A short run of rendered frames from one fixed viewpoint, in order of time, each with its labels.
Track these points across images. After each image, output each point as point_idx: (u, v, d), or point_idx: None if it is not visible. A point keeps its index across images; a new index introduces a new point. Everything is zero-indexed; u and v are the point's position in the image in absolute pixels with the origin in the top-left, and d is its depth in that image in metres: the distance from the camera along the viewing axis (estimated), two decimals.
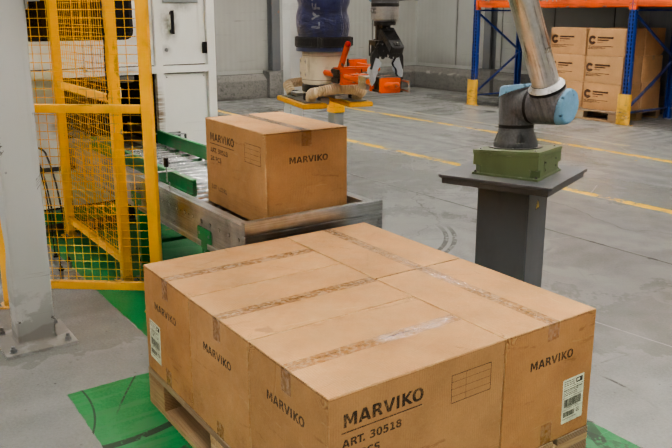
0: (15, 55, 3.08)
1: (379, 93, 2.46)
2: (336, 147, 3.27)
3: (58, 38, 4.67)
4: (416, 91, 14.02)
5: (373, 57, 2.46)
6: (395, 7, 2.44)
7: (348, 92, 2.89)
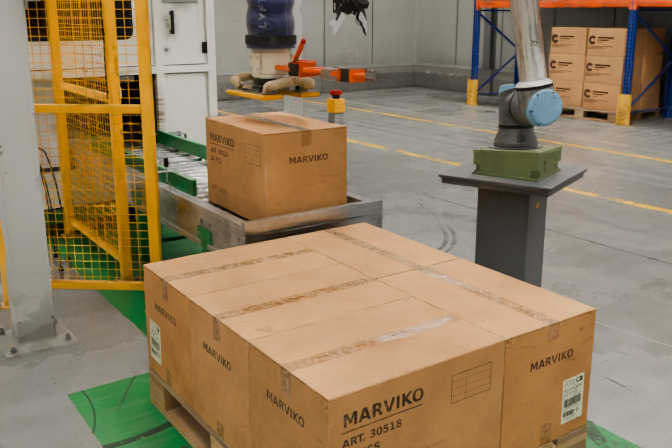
0: (15, 55, 3.08)
1: (349, 82, 2.85)
2: (336, 147, 3.27)
3: (58, 38, 4.67)
4: (416, 91, 14.02)
5: (340, 10, 2.82)
6: None
7: (300, 84, 3.25)
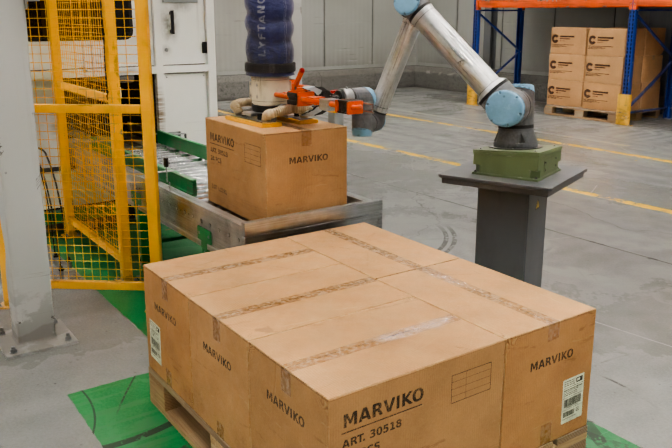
0: (15, 55, 3.08)
1: (346, 114, 2.88)
2: (336, 147, 3.27)
3: (58, 38, 4.67)
4: (416, 91, 14.02)
5: (322, 88, 3.22)
6: None
7: (299, 111, 3.28)
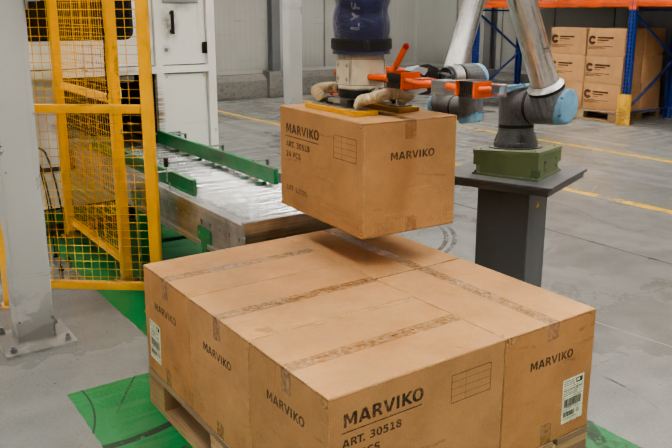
0: (15, 55, 3.08)
1: (472, 98, 2.31)
2: (444, 140, 2.69)
3: (58, 38, 4.67)
4: None
5: (428, 65, 2.64)
6: None
7: (399, 97, 2.71)
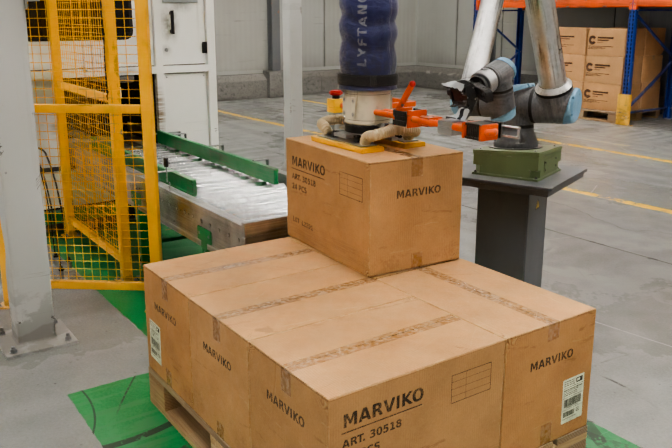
0: (15, 55, 3.08)
1: (479, 141, 2.30)
2: (450, 177, 2.69)
3: (58, 38, 4.67)
4: (416, 91, 14.02)
5: (464, 81, 2.49)
6: (497, 85, 2.59)
7: (405, 133, 2.71)
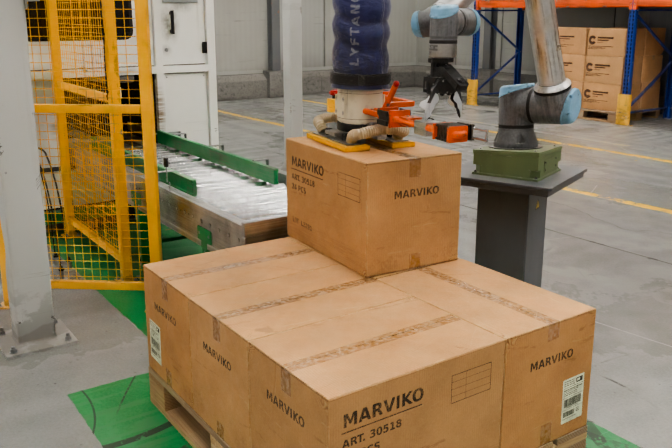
0: (15, 55, 3.08)
1: (446, 142, 2.29)
2: (449, 178, 2.69)
3: (58, 38, 4.67)
4: (416, 91, 14.02)
5: (434, 91, 2.45)
6: (455, 44, 2.44)
7: (392, 133, 2.72)
